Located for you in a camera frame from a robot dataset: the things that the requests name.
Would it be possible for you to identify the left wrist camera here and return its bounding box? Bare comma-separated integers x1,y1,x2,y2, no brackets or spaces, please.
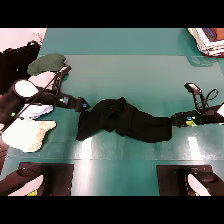
49,65,73,95

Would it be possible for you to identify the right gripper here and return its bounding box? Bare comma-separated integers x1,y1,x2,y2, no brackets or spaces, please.
171,112,188,128

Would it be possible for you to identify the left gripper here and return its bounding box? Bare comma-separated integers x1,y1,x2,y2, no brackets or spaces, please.
75,96,91,113

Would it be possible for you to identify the cream garment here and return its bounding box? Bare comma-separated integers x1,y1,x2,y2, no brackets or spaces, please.
1,119,57,154

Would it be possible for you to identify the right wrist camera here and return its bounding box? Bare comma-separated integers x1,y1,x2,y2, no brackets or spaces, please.
183,82,205,112

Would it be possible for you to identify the stack of folded clothes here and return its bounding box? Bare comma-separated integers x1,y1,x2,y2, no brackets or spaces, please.
187,27,224,59

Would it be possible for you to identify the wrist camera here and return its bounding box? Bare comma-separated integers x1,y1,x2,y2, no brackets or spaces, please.
183,82,205,112
49,65,73,95

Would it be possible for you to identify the dark green garment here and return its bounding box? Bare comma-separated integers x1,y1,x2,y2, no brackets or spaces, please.
26,53,67,76

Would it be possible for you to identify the white garment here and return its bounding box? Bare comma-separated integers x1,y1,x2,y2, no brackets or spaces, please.
28,70,57,91
19,103,55,121

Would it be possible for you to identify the black T-shirt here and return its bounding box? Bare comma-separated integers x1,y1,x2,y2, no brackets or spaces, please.
75,96,174,144

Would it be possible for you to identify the black garment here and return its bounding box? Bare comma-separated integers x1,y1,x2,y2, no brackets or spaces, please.
0,40,42,96

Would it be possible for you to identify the black cable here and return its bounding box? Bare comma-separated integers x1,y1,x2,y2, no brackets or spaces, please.
202,87,220,108

